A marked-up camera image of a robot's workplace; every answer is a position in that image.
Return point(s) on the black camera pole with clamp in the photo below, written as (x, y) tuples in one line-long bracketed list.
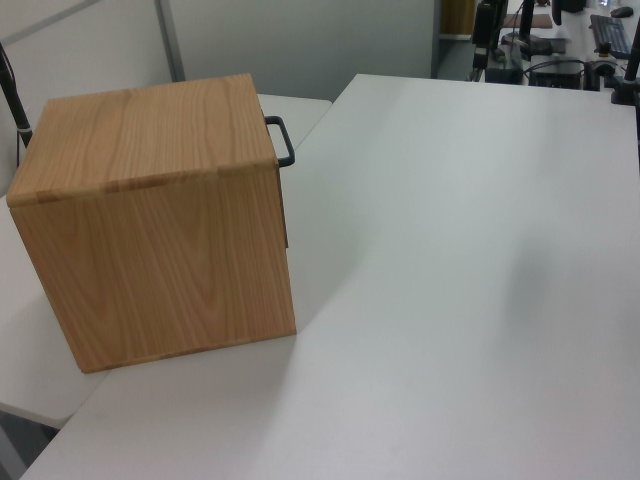
[(627, 80)]

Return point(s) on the grey partition frame post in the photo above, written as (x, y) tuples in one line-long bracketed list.
[(169, 40)]

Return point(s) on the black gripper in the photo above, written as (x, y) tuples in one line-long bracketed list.
[(484, 27)]

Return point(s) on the black computer box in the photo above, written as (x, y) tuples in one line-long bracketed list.
[(557, 74)]

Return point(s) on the brown flat board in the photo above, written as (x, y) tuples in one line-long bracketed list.
[(537, 21)]

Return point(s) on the black equipment box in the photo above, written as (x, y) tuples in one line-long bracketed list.
[(504, 75)]

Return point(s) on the black tripod pole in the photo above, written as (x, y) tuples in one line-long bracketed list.
[(14, 100)]

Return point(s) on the black computer keyboard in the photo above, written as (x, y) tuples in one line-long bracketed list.
[(610, 34)]

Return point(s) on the wooden cabinet box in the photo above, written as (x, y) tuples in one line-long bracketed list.
[(150, 210)]

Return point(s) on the black monitor stand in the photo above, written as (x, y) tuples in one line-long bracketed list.
[(527, 37)]

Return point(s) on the black computer mouse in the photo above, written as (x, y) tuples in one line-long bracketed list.
[(622, 11)]

